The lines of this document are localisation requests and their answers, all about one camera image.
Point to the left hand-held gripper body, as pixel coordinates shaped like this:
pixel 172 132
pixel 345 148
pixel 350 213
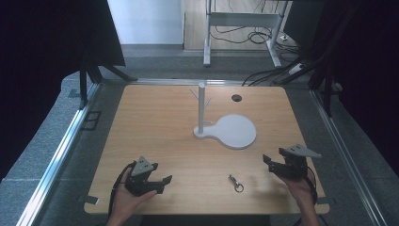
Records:
pixel 141 169

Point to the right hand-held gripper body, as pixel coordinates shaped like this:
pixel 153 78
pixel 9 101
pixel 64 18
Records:
pixel 295 164

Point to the person's right hand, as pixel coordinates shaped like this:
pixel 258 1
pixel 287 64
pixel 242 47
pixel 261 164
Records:
pixel 301 190

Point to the person's left hand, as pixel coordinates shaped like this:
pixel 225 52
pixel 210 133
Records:
pixel 125 202

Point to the grey tape piece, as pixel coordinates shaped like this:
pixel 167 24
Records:
pixel 323 200
pixel 91 199

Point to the white hook stand with round base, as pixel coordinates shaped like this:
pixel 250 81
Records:
pixel 233 132

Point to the black metal stand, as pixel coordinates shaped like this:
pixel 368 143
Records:
pixel 326 88
pixel 91 75

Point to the white power strip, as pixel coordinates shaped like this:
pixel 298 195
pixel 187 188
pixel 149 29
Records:
pixel 295 68

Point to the black curtain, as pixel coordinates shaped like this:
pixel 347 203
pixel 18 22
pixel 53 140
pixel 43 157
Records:
pixel 370 78
pixel 37 62

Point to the aluminium floor rail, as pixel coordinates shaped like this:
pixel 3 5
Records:
pixel 59 153
pixel 348 157

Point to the white metal desk frame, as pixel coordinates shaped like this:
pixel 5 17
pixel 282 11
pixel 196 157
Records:
pixel 241 19

